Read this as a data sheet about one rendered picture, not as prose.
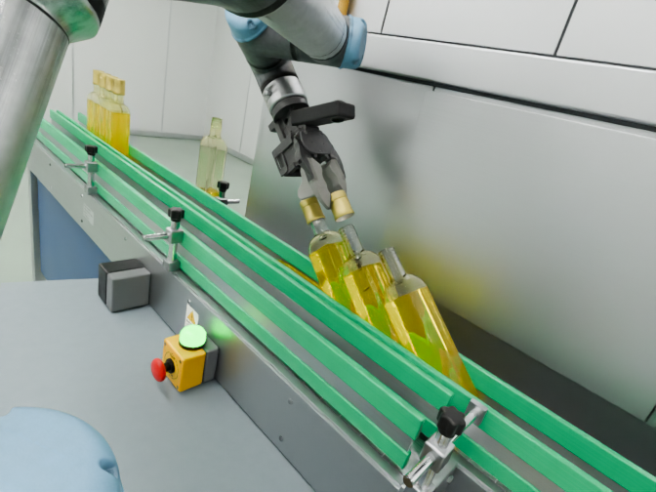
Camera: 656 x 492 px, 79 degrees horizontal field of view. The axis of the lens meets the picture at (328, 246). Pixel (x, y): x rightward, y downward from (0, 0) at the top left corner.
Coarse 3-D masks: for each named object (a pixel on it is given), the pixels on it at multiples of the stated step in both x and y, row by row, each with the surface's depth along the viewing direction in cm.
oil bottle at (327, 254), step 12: (312, 240) 71; (324, 240) 69; (336, 240) 70; (312, 252) 71; (324, 252) 69; (336, 252) 69; (312, 264) 71; (324, 264) 69; (336, 264) 68; (324, 276) 69; (336, 276) 67; (324, 288) 70; (336, 288) 68; (336, 300) 68; (348, 300) 66
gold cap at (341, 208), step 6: (336, 192) 67; (342, 192) 68; (336, 198) 67; (342, 198) 67; (336, 204) 67; (342, 204) 67; (348, 204) 68; (336, 210) 67; (342, 210) 67; (348, 210) 67; (336, 216) 67; (342, 216) 70; (348, 216) 70
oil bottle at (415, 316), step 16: (400, 288) 59; (416, 288) 60; (384, 304) 62; (400, 304) 59; (416, 304) 58; (432, 304) 61; (400, 320) 60; (416, 320) 58; (432, 320) 59; (400, 336) 60; (416, 336) 58; (432, 336) 57; (448, 336) 60; (416, 352) 59; (432, 352) 57; (448, 352) 58; (448, 368) 56; (464, 368) 59; (464, 384) 57
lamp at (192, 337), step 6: (186, 330) 69; (192, 330) 69; (198, 330) 69; (204, 330) 71; (180, 336) 69; (186, 336) 68; (192, 336) 68; (198, 336) 69; (204, 336) 70; (180, 342) 69; (186, 342) 68; (192, 342) 68; (198, 342) 69; (204, 342) 70; (186, 348) 68; (192, 348) 68; (198, 348) 69
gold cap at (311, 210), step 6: (312, 198) 72; (300, 204) 73; (306, 204) 72; (312, 204) 72; (318, 204) 73; (306, 210) 72; (312, 210) 72; (318, 210) 72; (306, 216) 72; (312, 216) 71; (318, 216) 71; (324, 216) 73
